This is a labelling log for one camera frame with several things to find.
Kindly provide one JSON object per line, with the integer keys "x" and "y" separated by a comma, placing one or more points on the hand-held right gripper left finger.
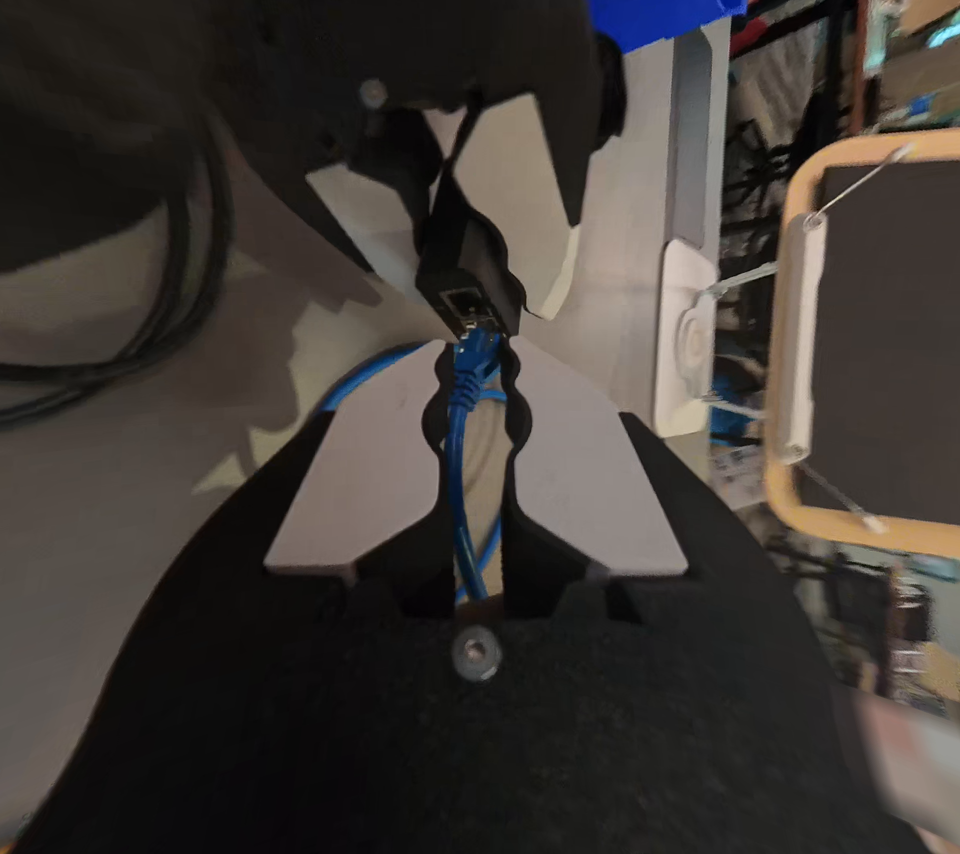
{"x": 360, "y": 487}

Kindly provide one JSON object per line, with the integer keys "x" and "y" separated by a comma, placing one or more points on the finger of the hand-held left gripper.
{"x": 375, "y": 217}
{"x": 525, "y": 194}

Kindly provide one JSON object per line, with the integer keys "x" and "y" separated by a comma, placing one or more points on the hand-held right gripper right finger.
{"x": 592, "y": 487}

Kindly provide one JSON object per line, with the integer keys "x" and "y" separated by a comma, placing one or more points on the black ethernet adapter box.
{"x": 469, "y": 254}

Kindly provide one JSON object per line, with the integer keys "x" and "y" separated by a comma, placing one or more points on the white stand base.
{"x": 675, "y": 344}

